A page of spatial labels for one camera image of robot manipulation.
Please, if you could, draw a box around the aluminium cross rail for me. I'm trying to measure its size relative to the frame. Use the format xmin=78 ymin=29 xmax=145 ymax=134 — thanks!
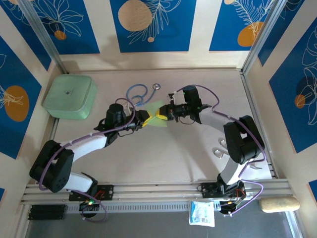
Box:
xmin=21 ymin=179 xmax=290 ymax=205

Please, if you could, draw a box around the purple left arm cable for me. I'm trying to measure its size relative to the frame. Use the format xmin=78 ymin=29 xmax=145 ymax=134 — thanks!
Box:
xmin=38 ymin=98 xmax=136 ymax=222

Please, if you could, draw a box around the white blue plastic packet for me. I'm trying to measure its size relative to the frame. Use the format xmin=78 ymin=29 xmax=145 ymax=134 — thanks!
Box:
xmin=189 ymin=200 xmax=215 ymax=227

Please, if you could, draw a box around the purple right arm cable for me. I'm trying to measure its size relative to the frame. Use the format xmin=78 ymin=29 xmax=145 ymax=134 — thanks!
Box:
xmin=177 ymin=84 xmax=265 ymax=216

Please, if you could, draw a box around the mint green zip case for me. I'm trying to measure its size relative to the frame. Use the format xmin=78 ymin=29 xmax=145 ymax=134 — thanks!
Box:
xmin=41 ymin=74 xmax=98 ymax=121

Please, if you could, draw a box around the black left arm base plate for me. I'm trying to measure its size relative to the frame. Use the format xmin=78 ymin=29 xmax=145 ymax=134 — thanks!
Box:
xmin=68 ymin=184 xmax=114 ymax=201

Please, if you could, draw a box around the aluminium frame post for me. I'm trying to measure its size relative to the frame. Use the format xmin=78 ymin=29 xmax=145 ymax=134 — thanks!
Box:
xmin=18 ymin=0 xmax=67 ymax=74
xmin=241 ymin=0 xmax=288 ymax=75

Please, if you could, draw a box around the blue stethoscope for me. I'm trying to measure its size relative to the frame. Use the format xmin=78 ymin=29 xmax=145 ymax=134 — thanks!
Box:
xmin=125 ymin=83 xmax=161 ymax=107

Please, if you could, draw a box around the grey slotted cable duct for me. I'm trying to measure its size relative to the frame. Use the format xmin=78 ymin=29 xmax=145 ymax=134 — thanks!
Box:
xmin=65 ymin=201 xmax=221 ymax=214

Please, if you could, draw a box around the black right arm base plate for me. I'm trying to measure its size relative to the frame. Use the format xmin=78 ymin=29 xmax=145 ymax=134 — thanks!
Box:
xmin=198 ymin=182 xmax=246 ymax=199

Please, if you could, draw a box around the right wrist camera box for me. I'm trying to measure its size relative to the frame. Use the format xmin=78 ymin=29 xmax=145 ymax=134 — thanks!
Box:
xmin=168 ymin=90 xmax=179 ymax=104

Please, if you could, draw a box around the aluminium side rail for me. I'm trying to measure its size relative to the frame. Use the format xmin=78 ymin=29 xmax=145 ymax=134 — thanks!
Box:
xmin=239 ymin=69 xmax=277 ymax=179
xmin=36 ymin=116 xmax=60 ymax=184

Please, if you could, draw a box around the black ribbed box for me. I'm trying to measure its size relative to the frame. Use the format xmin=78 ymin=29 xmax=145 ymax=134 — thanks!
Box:
xmin=28 ymin=204 xmax=67 ymax=221

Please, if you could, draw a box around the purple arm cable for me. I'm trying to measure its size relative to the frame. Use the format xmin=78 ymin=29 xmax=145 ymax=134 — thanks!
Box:
xmin=177 ymin=84 xmax=265 ymax=216
xmin=38 ymin=98 xmax=136 ymax=222

